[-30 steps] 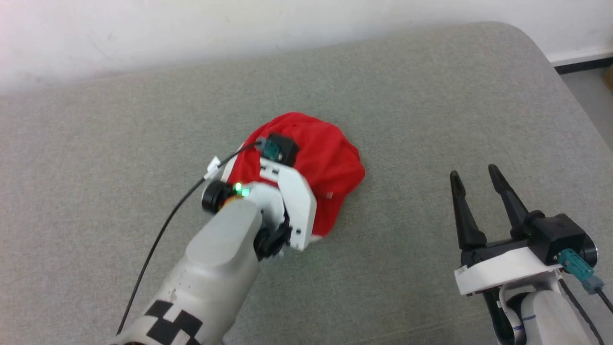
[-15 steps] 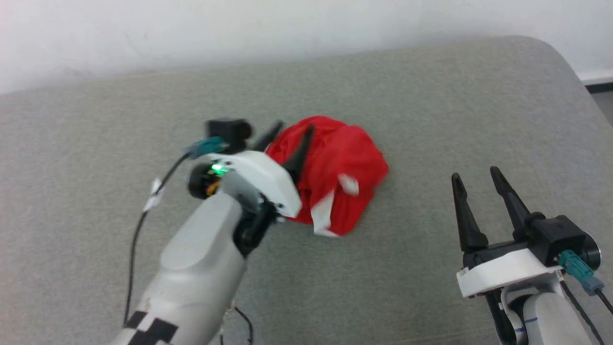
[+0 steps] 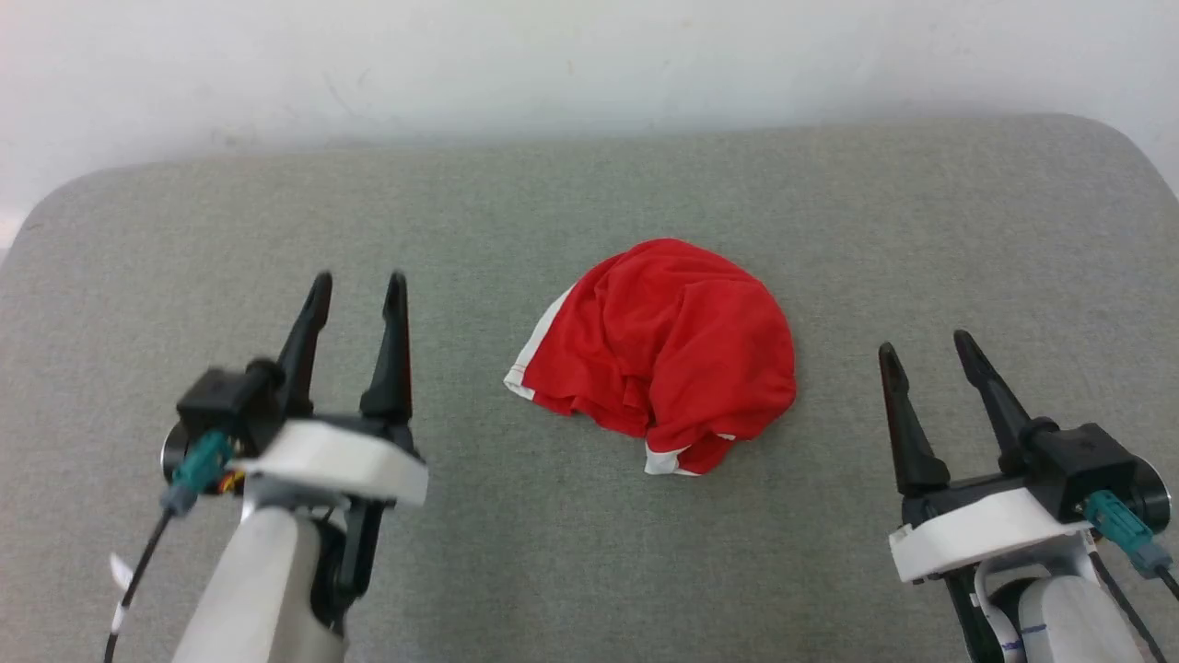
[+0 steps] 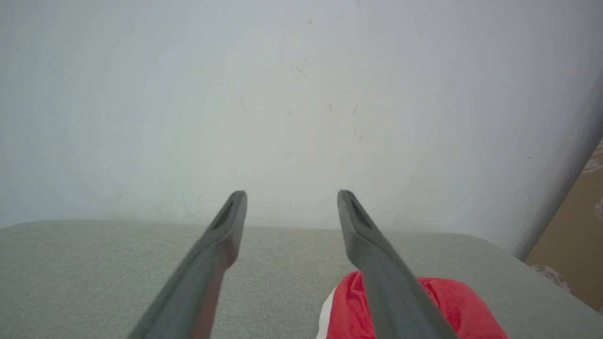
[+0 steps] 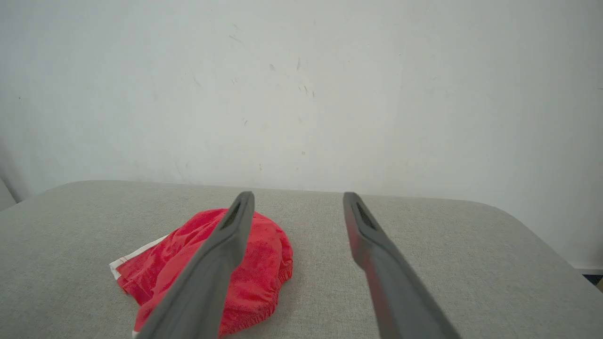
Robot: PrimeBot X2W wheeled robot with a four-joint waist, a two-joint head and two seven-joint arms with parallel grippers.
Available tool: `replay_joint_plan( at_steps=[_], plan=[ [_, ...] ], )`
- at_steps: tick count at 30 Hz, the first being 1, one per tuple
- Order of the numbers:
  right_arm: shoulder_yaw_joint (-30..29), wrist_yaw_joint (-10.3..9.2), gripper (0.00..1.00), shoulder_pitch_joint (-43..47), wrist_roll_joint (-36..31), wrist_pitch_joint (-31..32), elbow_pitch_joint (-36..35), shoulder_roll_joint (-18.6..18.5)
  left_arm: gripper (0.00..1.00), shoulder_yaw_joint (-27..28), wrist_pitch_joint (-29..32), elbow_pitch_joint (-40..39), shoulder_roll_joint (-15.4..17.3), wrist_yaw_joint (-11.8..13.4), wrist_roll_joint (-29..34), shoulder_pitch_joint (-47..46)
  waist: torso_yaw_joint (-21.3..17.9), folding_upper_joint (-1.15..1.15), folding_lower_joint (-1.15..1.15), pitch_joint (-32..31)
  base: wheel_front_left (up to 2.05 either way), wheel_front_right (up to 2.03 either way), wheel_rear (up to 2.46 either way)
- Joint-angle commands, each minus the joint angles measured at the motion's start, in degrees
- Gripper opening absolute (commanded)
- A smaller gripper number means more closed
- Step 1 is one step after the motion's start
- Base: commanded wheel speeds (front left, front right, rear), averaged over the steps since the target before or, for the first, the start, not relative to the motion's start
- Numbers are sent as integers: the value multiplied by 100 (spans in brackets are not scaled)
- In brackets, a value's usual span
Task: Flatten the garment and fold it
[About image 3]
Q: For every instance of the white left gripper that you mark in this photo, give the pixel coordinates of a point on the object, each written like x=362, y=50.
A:
x=341, y=460

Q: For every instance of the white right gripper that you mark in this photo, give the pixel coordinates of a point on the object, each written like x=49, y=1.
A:
x=976, y=534

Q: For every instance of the red garment with white trim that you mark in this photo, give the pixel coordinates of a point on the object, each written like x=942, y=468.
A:
x=682, y=350

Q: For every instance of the grey fabric sofa seat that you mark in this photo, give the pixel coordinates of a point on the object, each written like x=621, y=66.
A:
x=589, y=552

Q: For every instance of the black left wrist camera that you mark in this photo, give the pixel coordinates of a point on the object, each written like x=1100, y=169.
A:
x=226, y=401

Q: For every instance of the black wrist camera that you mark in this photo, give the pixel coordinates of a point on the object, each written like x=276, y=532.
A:
x=226, y=401
x=1082, y=460

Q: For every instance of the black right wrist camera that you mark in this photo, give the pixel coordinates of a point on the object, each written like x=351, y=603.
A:
x=1082, y=460

